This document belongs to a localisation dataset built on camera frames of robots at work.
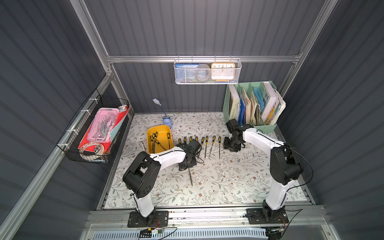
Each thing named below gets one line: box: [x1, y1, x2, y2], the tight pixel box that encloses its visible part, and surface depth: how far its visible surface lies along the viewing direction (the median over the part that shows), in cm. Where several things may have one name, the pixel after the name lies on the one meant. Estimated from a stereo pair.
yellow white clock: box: [211, 62, 236, 80], surface depth 90 cm
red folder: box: [78, 105, 131, 152], surface depth 70 cm
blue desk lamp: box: [152, 98, 172, 129], surface depth 107 cm
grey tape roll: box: [195, 63, 211, 82], surface depth 89 cm
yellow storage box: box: [147, 125, 175, 154], surface depth 107 cm
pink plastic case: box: [86, 107, 120, 143], surface depth 74 cm
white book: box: [261, 81, 280, 123], surface depth 101 cm
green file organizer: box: [222, 81, 277, 134], surface depth 101 cm
